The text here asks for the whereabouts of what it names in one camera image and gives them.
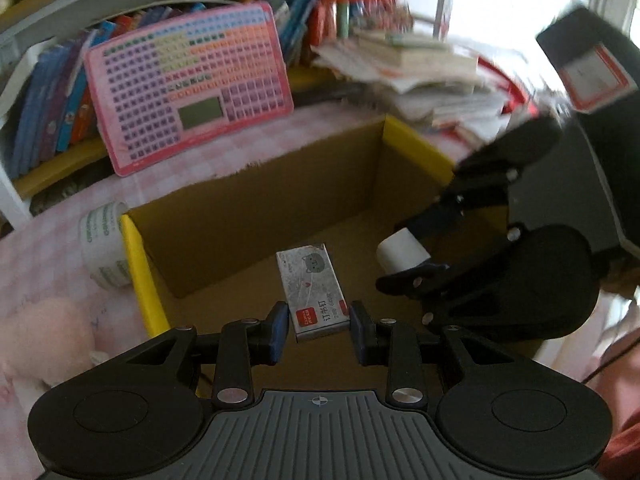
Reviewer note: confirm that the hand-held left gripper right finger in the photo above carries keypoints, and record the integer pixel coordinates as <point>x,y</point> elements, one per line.
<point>359,336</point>

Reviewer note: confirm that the pink plush toy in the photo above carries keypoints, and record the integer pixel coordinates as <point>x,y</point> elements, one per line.
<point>45,335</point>

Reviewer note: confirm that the pink learning tablet toy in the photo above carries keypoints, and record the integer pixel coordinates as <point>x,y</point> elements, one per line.
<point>190,85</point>

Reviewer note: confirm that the grey staple box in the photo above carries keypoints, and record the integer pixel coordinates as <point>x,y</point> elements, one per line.
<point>310,290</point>

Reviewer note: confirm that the white metal bookshelf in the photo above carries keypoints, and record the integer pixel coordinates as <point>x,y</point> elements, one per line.
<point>15,205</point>

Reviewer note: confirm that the stack of papers and books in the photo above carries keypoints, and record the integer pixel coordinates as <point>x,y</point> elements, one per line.
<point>425,60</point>

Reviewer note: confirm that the row of children's books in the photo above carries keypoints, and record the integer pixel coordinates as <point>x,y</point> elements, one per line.
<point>45,105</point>

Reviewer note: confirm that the yellow cardboard box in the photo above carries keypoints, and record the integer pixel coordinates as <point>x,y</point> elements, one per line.
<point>250,220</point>

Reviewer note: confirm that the clear tape roll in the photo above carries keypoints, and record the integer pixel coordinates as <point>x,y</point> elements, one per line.
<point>102,245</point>

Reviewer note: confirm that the person's pink garment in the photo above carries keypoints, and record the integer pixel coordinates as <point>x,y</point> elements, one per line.
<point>622,400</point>

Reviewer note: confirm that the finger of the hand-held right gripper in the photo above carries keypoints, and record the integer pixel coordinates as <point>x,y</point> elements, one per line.
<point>480,180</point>
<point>440,277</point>

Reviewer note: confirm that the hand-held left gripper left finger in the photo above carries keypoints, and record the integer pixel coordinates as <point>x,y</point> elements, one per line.
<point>277,334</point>

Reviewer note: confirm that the pink checked tablecloth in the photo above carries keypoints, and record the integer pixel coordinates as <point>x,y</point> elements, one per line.
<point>150,185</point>

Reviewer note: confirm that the white paper roll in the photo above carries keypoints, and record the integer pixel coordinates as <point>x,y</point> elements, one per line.
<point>400,252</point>

